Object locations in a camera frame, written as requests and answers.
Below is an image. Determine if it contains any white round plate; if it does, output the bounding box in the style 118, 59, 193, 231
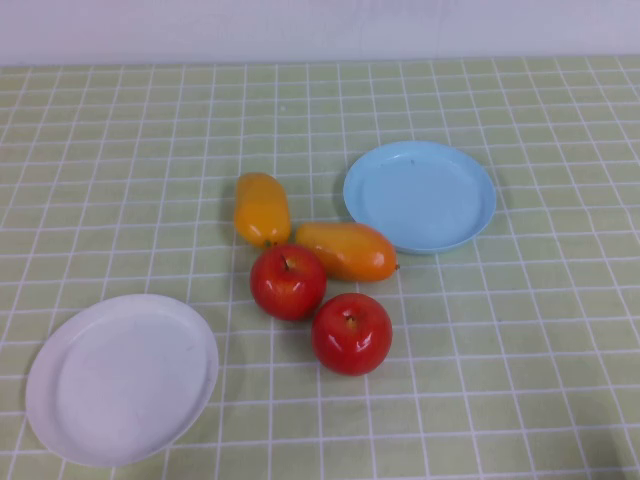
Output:
24, 293, 220, 469

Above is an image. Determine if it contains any yellow orange toy fruit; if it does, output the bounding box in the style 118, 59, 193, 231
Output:
294, 221, 402, 284
233, 172, 292, 250

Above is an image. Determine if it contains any light blue round plate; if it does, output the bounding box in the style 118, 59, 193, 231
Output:
342, 140, 498, 256

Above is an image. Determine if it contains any green checked tablecloth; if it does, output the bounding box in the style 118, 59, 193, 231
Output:
0, 55, 640, 480

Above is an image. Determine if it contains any red toy apple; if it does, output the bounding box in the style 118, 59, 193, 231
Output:
311, 292, 394, 377
249, 243, 329, 322

